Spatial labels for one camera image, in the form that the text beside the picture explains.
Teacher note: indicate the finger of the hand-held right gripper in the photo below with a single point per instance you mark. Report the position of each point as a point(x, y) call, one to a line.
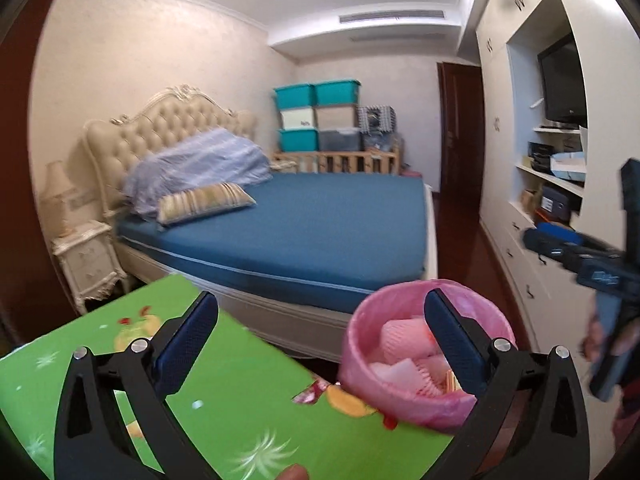
point(555, 229)
point(547, 247)

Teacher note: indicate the person's right hand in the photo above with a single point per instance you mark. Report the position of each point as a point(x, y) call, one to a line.
point(592, 340)

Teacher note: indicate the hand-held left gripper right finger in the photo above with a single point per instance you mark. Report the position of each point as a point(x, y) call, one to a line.
point(452, 340)

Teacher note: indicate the narrow ceiling air slot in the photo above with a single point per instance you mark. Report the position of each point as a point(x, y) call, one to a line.
point(397, 37)

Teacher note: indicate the bed with blue sheet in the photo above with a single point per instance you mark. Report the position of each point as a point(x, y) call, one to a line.
point(310, 230)

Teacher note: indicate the wooden crib rail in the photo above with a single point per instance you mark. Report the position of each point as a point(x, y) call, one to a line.
point(340, 160)

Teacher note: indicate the cream table lamp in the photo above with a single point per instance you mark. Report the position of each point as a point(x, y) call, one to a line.
point(57, 190)

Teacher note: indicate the reddish brown wooden door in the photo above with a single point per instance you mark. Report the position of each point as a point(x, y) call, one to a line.
point(20, 210)

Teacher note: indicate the houndstooth bag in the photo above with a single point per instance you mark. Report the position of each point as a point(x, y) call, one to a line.
point(377, 119)

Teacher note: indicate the dark wooden room door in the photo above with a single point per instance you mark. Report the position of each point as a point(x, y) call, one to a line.
point(460, 125)

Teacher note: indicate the cream carved nightstand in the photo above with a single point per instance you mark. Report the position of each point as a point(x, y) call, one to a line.
point(90, 265)

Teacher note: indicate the blue grey folded duvet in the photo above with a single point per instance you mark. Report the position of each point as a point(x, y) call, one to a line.
point(200, 165)

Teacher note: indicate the black safe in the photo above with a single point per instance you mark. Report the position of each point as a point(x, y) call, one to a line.
point(556, 204)

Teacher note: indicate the dark storage bag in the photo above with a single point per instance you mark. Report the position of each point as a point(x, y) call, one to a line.
point(380, 142)

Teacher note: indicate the stack of plastic storage boxes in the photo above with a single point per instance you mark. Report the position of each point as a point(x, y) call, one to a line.
point(315, 115)

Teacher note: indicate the black shelf box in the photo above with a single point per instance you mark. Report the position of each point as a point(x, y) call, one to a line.
point(540, 156)

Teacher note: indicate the black television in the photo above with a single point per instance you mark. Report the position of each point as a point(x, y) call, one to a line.
point(562, 80)

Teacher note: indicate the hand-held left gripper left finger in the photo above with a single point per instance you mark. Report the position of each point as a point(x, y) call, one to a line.
point(187, 340)

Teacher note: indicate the person's left hand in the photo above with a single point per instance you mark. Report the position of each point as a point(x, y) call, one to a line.
point(294, 474)

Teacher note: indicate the white built-in wardrobe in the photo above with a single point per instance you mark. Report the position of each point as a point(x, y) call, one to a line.
point(525, 60)

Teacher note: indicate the small cardboard box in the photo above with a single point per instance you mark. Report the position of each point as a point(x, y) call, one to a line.
point(531, 201)

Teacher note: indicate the ceiling air vent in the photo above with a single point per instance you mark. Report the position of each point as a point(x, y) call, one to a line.
point(392, 16)

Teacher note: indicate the pink bagged trash bin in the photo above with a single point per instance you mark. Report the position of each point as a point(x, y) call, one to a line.
point(360, 350)

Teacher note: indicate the striped pillow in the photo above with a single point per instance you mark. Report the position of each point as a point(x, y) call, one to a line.
point(205, 200)

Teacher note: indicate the blue white flat box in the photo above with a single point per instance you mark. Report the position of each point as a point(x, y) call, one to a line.
point(569, 167)

